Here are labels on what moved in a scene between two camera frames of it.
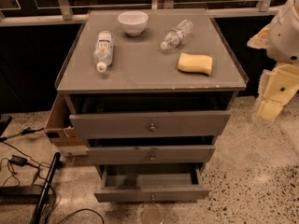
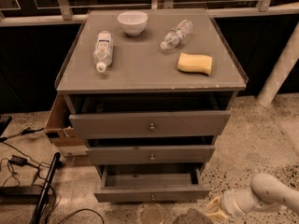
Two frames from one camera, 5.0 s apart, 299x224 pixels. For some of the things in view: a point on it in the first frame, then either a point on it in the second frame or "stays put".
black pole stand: x=35 y=217 stays put
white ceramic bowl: x=133 y=21 stays put
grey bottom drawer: x=151 y=183 stays put
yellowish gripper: x=285 y=36 to x=228 y=203
